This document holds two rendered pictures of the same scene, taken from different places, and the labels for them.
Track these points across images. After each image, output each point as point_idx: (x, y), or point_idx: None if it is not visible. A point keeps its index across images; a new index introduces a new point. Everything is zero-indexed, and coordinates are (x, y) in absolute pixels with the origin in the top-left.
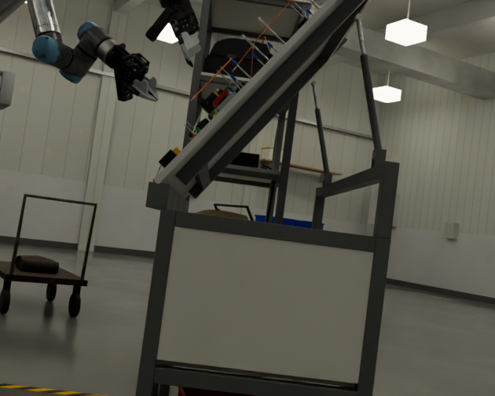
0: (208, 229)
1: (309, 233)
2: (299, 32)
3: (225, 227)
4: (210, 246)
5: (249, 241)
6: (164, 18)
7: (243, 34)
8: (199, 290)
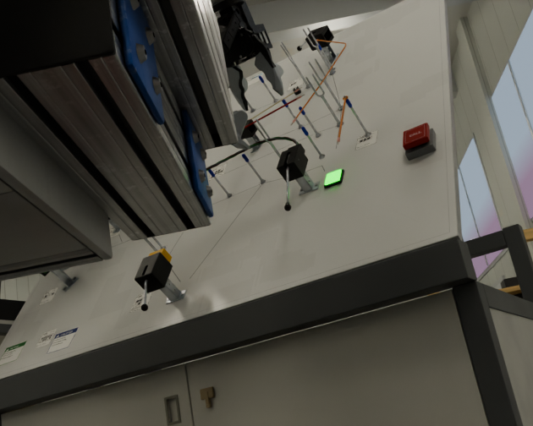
0: (502, 308)
1: (530, 307)
2: (449, 70)
3: (506, 304)
4: (508, 333)
5: (517, 322)
6: (236, 26)
7: (314, 75)
8: (527, 402)
